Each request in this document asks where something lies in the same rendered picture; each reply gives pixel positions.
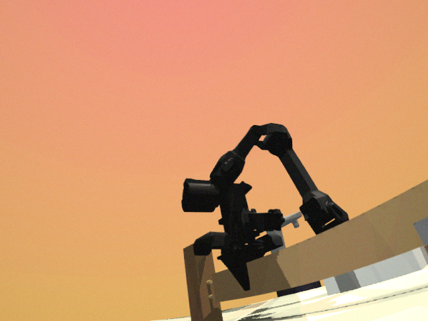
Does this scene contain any long brown wooden rail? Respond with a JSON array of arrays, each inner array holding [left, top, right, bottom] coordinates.
[[212, 179, 428, 302]]

